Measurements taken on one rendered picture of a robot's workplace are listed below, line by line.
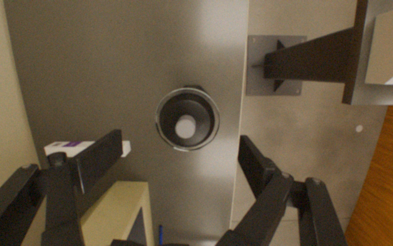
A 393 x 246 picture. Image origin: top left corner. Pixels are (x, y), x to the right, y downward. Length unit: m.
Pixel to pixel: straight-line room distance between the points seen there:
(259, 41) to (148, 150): 1.23
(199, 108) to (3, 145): 0.65
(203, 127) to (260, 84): 1.27
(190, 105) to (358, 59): 0.55
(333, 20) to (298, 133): 0.98
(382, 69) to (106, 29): 0.77
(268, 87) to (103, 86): 1.27
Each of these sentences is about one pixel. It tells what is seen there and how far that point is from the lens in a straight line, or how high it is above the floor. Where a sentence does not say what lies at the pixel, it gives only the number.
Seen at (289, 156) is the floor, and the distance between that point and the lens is 1.83.
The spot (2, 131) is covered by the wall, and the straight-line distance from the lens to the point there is 0.76.
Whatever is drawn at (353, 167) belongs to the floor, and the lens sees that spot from 2.31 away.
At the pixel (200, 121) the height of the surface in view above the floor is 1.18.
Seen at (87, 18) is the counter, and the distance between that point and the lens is 0.60.
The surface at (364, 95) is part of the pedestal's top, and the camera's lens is 0.71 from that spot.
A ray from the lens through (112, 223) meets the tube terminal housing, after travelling 0.51.
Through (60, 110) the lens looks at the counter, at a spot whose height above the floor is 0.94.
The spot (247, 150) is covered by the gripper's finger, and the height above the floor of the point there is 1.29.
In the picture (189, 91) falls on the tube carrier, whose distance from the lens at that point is 0.27.
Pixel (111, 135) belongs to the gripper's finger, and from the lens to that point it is 0.18.
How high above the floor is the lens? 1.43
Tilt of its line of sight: 74 degrees down
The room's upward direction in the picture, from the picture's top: 177 degrees counter-clockwise
